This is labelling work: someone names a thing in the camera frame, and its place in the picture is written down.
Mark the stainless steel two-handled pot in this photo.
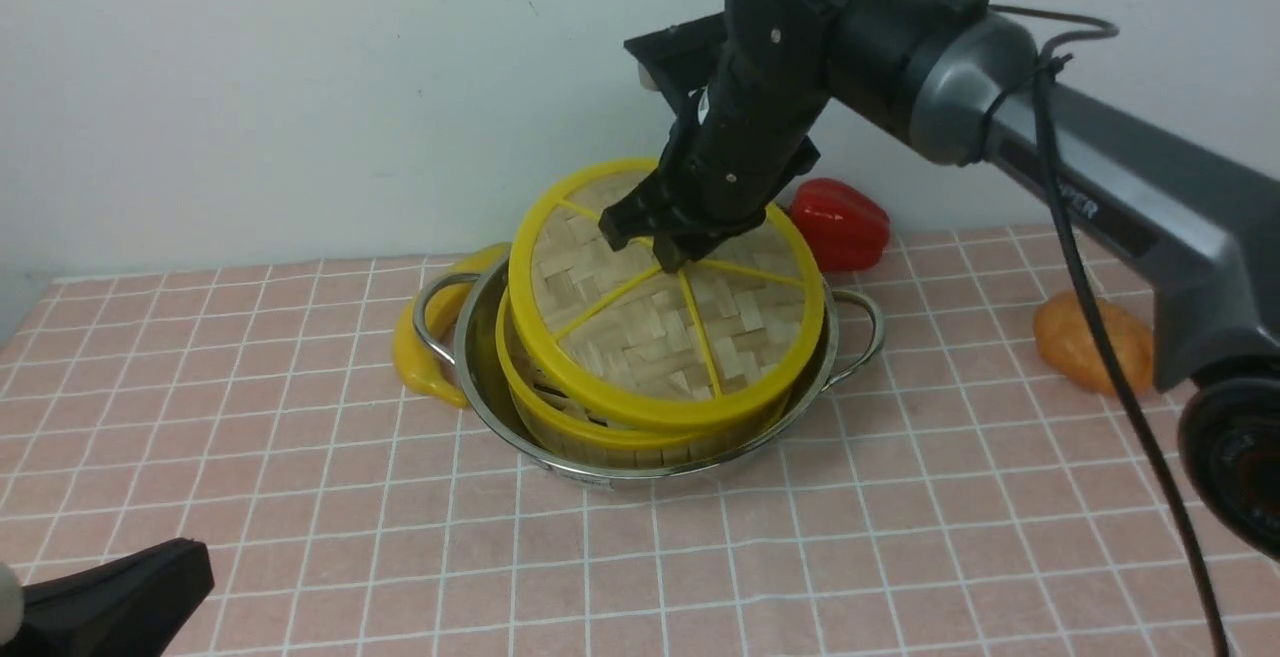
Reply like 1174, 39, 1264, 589
408, 245, 884, 491

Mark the red toy bell pepper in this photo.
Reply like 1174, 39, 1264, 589
788, 178, 891, 273

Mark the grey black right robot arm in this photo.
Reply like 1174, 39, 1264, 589
599, 0, 1279, 558

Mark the yellow woven bamboo steamer lid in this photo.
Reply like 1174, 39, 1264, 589
506, 159, 826, 433

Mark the orange toy potato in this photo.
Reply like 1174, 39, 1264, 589
1032, 292, 1155, 397

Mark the yellow bamboo steamer basket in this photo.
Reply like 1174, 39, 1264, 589
495, 304, 788, 469

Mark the pink checkered tablecloth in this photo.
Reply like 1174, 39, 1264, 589
1, 227, 1212, 656

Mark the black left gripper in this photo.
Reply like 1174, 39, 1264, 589
1, 538, 215, 656

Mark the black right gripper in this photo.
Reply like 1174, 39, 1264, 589
598, 0, 831, 273

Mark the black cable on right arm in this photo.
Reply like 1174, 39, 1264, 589
890, 0, 1233, 657

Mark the yellow toy banana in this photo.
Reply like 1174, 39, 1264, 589
390, 242, 509, 409

